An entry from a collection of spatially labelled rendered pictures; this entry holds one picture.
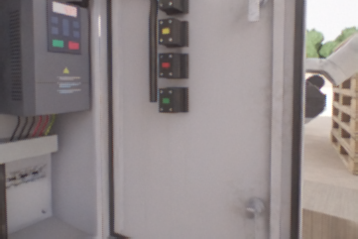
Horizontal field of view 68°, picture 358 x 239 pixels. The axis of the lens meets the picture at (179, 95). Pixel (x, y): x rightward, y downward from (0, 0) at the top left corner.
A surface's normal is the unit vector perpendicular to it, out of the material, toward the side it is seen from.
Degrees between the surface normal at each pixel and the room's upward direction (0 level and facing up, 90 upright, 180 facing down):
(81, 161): 90
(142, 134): 90
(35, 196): 90
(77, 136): 90
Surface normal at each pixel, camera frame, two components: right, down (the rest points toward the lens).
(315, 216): -0.55, 0.04
